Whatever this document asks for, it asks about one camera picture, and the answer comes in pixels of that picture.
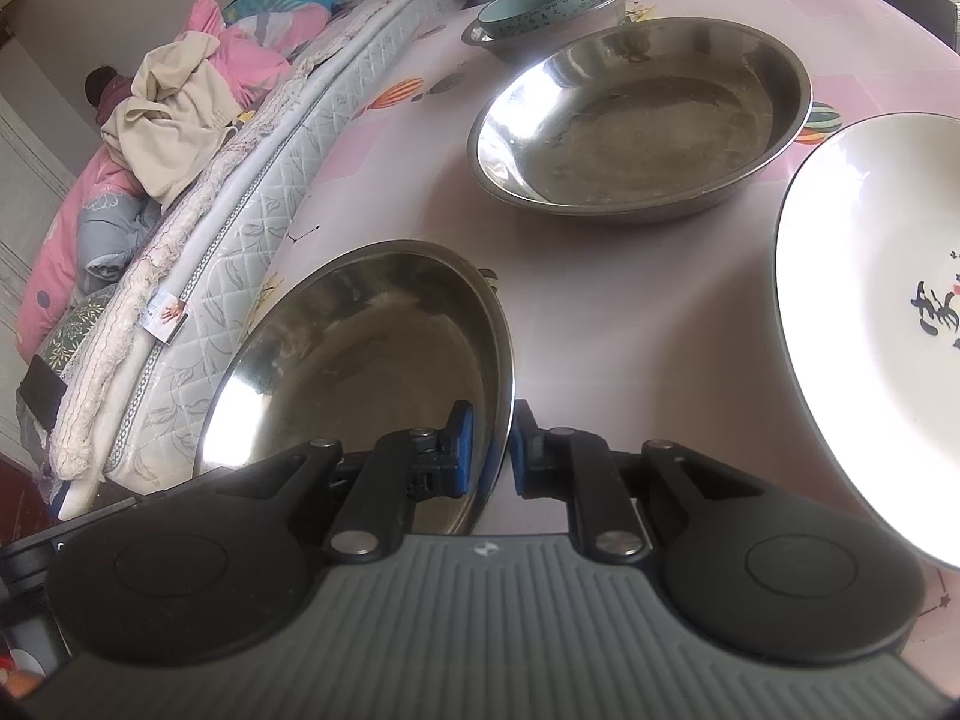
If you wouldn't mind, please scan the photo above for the white painted ceramic plate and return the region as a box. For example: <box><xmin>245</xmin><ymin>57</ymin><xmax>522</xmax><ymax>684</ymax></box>
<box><xmin>774</xmin><ymin>112</ymin><xmax>960</xmax><ymax>571</ymax></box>

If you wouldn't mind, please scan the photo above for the white panelled wardrobe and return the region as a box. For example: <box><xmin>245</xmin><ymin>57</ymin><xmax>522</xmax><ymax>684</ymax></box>
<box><xmin>0</xmin><ymin>37</ymin><xmax>76</xmax><ymax>361</ymax></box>

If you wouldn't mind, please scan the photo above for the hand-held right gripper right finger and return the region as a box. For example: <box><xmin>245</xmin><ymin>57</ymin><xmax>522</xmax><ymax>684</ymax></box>
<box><xmin>510</xmin><ymin>397</ymin><xmax>760</xmax><ymax>565</ymax></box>

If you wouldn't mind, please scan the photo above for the person's left forearm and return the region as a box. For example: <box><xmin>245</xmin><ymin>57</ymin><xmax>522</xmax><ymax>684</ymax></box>
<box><xmin>0</xmin><ymin>649</ymin><xmax>46</xmax><ymax>702</ymax></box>

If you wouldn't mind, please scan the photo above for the medium steel bowl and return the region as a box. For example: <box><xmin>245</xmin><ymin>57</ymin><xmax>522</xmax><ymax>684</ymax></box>
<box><xmin>466</xmin><ymin>15</ymin><xmax>815</xmax><ymax>224</ymax></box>

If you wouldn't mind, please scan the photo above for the large steel bowl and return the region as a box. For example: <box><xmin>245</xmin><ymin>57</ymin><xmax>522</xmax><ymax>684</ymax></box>
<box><xmin>193</xmin><ymin>240</ymin><xmax>517</xmax><ymax>537</ymax></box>

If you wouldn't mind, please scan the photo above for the dark grey cabinet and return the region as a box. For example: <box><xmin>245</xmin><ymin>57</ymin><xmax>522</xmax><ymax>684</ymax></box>
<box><xmin>926</xmin><ymin>0</ymin><xmax>960</xmax><ymax>53</ymax></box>

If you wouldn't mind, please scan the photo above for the green patterned pillow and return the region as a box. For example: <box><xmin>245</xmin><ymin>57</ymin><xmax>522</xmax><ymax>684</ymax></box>
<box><xmin>37</xmin><ymin>292</ymin><xmax>117</xmax><ymax>383</ymax></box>

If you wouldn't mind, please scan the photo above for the teal ceramic bowl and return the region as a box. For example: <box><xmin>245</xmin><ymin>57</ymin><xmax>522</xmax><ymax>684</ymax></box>
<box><xmin>477</xmin><ymin>0</ymin><xmax>601</xmax><ymax>42</ymax></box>

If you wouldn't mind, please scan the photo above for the cream garment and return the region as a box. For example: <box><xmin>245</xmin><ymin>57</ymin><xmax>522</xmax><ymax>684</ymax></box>
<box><xmin>101</xmin><ymin>30</ymin><xmax>241</xmax><ymax>203</ymax></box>

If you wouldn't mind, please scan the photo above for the white quilted mattress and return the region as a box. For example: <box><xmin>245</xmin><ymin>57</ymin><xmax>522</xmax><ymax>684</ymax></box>
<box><xmin>97</xmin><ymin>0</ymin><xmax>481</xmax><ymax>496</ymax></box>

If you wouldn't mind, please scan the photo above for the white mattress tag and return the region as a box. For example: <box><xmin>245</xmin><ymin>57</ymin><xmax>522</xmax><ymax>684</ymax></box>
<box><xmin>142</xmin><ymin>292</ymin><xmax>188</xmax><ymax>346</ymax></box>

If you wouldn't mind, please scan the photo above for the pink floral quilt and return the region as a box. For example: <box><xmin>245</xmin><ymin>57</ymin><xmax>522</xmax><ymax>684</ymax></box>
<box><xmin>15</xmin><ymin>0</ymin><xmax>331</xmax><ymax>361</ymax></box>

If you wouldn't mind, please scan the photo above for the white fringed mattress pad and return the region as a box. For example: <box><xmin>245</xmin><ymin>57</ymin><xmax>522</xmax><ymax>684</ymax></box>
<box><xmin>45</xmin><ymin>0</ymin><xmax>451</xmax><ymax>518</ymax></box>

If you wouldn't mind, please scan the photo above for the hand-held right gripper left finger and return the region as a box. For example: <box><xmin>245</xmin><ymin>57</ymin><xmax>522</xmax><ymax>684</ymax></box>
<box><xmin>216</xmin><ymin>400</ymin><xmax>477</xmax><ymax>565</ymax></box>

